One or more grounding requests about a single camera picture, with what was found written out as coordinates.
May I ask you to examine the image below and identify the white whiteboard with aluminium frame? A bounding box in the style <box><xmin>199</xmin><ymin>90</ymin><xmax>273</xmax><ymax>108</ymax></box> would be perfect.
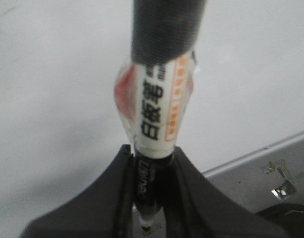
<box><xmin>0</xmin><ymin>0</ymin><xmax>304</xmax><ymax>238</ymax></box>

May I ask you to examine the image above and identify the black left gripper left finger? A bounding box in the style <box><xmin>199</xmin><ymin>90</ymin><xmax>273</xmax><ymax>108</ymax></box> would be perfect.
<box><xmin>21</xmin><ymin>144</ymin><xmax>134</xmax><ymax>238</ymax></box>

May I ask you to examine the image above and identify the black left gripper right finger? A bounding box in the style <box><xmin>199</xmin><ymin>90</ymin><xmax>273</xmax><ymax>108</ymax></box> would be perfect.
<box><xmin>164</xmin><ymin>147</ymin><xmax>289</xmax><ymax>238</ymax></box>

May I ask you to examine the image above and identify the whiteboard marker with black cap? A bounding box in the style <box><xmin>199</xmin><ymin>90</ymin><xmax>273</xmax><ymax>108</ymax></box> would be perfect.
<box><xmin>114</xmin><ymin>0</ymin><xmax>206</xmax><ymax>231</ymax></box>

